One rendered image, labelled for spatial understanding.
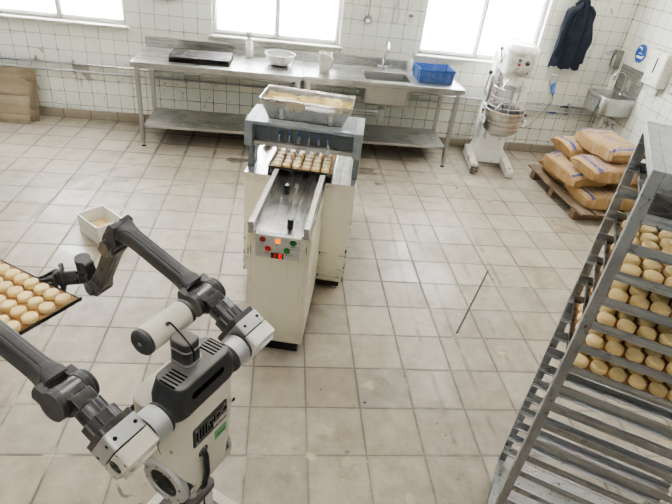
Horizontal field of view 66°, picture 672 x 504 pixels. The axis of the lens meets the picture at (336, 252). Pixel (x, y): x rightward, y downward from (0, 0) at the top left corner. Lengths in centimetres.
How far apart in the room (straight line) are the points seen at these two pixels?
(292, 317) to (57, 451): 132
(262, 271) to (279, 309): 27
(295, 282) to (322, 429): 79
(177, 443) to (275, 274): 158
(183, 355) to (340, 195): 219
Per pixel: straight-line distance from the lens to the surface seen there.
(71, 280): 219
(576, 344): 173
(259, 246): 275
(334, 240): 350
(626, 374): 189
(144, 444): 128
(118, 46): 652
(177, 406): 133
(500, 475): 275
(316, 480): 269
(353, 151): 321
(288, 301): 296
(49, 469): 288
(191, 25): 629
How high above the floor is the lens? 224
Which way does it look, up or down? 33 degrees down
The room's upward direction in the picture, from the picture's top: 7 degrees clockwise
